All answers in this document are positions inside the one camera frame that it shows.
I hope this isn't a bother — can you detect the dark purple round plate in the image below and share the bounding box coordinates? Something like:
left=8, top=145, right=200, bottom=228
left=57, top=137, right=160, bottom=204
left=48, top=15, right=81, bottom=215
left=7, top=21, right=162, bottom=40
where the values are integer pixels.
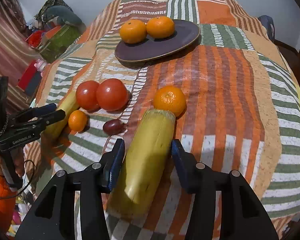
left=114, top=20, right=200, bottom=63

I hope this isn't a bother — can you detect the red tomato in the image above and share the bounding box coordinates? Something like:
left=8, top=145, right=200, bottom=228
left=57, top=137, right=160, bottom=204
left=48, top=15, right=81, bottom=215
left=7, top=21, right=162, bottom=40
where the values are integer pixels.
left=96, top=79, right=129, bottom=112
left=76, top=80, right=99, bottom=112

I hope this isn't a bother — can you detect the grey stuffed pillow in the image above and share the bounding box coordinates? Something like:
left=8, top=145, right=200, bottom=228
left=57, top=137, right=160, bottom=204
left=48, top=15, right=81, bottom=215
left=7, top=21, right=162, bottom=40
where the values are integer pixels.
left=42, top=5, right=83, bottom=27

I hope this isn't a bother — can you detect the patchwork striped bedspread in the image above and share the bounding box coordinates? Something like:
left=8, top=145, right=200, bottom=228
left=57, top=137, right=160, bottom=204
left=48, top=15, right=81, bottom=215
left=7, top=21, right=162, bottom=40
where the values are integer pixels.
left=26, top=0, right=300, bottom=237

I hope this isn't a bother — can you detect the yellow sugarcane piece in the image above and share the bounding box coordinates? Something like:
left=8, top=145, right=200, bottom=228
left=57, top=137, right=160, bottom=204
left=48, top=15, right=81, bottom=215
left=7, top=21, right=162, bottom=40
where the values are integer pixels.
left=108, top=109, right=175, bottom=218
left=43, top=91, right=79, bottom=142

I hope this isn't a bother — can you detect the blue bag beside bed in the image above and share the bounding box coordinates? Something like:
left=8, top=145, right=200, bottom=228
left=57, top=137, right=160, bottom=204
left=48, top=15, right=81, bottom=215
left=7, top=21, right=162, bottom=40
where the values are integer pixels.
left=258, top=15, right=275, bottom=43

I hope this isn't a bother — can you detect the left orange on plate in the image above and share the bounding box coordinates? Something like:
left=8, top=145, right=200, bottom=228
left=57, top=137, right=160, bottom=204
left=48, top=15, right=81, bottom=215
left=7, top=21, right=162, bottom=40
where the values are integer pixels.
left=119, top=20, right=147, bottom=44

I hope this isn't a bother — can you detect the black cable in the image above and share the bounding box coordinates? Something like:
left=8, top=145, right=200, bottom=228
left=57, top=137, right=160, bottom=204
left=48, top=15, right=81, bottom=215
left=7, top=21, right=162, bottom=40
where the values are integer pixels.
left=0, top=159, right=37, bottom=201

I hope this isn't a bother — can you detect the orange on plate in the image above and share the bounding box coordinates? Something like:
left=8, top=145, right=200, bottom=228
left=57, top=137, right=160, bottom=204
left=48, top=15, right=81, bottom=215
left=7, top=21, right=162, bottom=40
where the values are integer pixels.
left=146, top=16, right=175, bottom=39
left=119, top=20, right=147, bottom=44

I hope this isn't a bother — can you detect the small orange tangerine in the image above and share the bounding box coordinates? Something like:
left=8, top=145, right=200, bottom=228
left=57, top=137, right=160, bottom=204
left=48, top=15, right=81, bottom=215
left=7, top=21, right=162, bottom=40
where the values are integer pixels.
left=68, top=110, right=88, bottom=132

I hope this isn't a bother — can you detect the pink toy bottle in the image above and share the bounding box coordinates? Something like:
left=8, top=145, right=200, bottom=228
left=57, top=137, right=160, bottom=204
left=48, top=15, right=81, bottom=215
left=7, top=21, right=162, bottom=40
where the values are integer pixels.
left=34, top=59, right=49, bottom=73

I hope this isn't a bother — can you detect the dark red grape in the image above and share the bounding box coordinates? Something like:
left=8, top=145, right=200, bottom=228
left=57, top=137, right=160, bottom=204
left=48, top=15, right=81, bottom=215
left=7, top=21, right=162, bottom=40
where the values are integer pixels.
left=103, top=119, right=125, bottom=136

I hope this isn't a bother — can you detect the red box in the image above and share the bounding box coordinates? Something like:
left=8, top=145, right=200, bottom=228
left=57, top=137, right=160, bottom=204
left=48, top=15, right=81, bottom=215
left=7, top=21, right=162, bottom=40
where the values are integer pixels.
left=17, top=60, right=42, bottom=98

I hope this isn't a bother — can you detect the right orange on plate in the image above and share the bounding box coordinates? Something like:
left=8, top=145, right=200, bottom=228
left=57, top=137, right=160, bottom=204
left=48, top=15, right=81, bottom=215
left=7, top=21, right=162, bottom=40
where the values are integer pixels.
left=146, top=16, right=175, bottom=39

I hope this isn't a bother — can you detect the green storage box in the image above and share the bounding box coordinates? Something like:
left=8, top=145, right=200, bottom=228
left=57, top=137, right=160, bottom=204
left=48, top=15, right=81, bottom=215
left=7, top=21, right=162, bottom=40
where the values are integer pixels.
left=37, top=24, right=80, bottom=63

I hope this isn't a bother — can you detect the striped curtain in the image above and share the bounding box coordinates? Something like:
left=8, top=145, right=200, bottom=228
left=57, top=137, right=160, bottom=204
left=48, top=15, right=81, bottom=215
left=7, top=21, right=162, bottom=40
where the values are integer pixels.
left=0, top=0, right=39, bottom=114

